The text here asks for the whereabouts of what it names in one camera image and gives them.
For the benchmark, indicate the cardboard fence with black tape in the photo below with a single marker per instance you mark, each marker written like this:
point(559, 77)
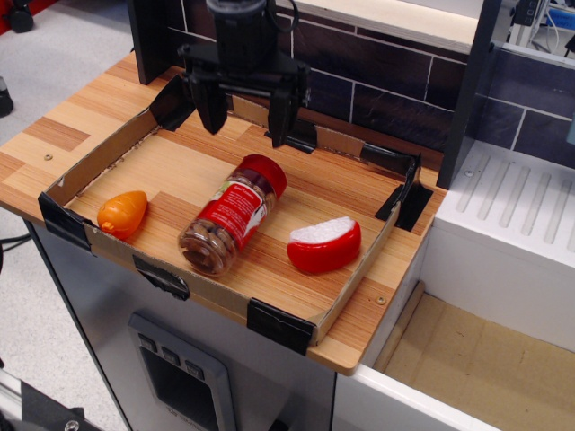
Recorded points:
point(333, 316)

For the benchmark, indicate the white toy sink unit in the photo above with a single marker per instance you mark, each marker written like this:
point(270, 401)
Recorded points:
point(482, 338)

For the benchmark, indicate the dark left shelf post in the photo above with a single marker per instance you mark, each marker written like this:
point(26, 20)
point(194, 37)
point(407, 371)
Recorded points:
point(154, 25)

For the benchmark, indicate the orange toy carrot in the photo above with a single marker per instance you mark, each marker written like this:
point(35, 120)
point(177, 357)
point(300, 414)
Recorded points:
point(121, 216)

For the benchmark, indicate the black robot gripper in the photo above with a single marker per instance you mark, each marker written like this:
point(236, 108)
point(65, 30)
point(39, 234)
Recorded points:
point(245, 58)

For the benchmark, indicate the red white toy cheese wedge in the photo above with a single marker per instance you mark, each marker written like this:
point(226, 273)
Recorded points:
point(325, 246)

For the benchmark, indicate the basil bottle with red lid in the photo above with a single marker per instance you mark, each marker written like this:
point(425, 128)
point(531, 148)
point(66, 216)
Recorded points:
point(212, 241)

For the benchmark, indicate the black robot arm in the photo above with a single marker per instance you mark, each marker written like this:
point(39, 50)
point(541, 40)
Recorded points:
point(238, 4)

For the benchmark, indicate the grey toy oven panel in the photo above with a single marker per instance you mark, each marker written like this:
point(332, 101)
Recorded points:
point(193, 385)

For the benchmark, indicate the dark grey vertical post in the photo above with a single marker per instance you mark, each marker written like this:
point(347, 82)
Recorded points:
point(471, 97)

